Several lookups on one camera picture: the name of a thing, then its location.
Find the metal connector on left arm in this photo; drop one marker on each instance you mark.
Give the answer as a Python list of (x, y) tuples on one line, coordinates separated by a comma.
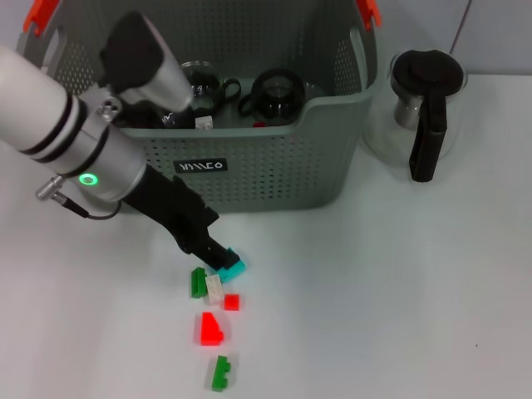
[(49, 188)]

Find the teal square toy plate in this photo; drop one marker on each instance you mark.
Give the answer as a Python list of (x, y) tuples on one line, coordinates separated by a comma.
[(234, 270)]

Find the dark green toy brick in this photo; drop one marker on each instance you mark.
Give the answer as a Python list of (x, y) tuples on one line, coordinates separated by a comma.
[(198, 282)]

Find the small red toy brick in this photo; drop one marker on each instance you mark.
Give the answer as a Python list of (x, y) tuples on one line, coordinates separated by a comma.
[(259, 124), (232, 302)]

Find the bright orange-red toy brick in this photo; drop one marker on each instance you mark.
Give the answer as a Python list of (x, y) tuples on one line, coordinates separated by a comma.
[(211, 330)]

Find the large clear toy brick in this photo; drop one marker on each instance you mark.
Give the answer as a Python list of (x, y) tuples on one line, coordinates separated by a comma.
[(204, 123)]

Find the grey perforated storage basket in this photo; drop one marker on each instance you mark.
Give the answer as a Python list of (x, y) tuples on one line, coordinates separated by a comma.
[(270, 174)]

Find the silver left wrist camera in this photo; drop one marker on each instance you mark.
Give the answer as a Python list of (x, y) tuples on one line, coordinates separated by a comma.
[(141, 66)]

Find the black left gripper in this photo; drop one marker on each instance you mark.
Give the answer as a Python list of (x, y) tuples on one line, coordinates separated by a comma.
[(174, 208)]

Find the small clear toy brick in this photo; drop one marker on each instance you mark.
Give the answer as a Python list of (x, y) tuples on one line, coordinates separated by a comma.
[(215, 289)]

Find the glass teacup with black base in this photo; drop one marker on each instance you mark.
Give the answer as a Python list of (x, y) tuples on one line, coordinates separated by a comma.
[(176, 120), (276, 104), (208, 83)]

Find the glass carafe with black lid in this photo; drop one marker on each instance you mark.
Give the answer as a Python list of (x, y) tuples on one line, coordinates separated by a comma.
[(428, 72)]

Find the green stepped toy brick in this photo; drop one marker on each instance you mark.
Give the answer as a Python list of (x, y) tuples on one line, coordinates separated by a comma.
[(219, 374)]

